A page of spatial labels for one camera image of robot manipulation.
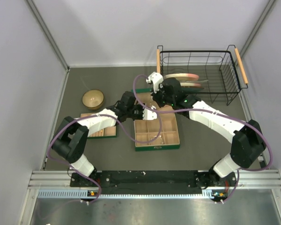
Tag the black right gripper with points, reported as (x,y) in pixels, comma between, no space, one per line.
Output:
(158,96)

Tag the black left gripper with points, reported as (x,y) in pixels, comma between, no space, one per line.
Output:
(138,112)

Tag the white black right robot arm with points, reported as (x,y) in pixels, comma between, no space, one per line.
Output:
(245,139)

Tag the tan ceramic bowl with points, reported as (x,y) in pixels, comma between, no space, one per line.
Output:
(93,99)

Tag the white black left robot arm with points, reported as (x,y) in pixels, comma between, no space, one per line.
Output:
(70,139)

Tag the green jewelry tray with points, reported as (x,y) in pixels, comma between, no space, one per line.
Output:
(108,132)

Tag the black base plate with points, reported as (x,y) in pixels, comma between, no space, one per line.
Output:
(155,182)

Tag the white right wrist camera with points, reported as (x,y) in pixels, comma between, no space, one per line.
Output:
(155,79)

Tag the black wire dish rack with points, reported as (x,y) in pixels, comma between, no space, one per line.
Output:
(221,72)

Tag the cream pink plate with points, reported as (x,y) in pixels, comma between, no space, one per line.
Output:
(182,77)
(190,85)

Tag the grey slotted cable duct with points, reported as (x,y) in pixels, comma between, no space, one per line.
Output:
(85,194)

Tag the dark green plate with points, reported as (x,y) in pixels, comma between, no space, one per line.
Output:
(196,89)

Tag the green jewelry box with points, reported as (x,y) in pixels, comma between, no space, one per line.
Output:
(157,134)

